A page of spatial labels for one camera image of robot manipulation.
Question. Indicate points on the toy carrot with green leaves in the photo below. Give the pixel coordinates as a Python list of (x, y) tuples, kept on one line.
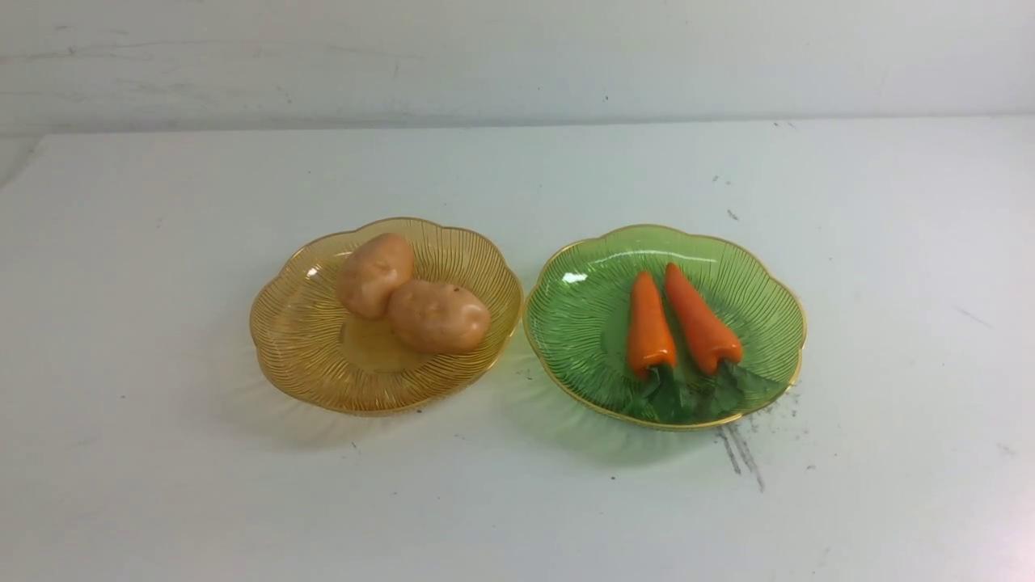
[(651, 353)]

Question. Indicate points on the toy carrot with green top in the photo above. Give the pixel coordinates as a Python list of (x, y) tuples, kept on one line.
[(716, 351)]

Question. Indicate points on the green ribbed plastic plate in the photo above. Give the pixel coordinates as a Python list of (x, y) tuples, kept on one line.
[(577, 318)]

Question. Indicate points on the amber ribbed plastic plate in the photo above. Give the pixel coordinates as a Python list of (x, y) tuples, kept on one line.
[(310, 347)]

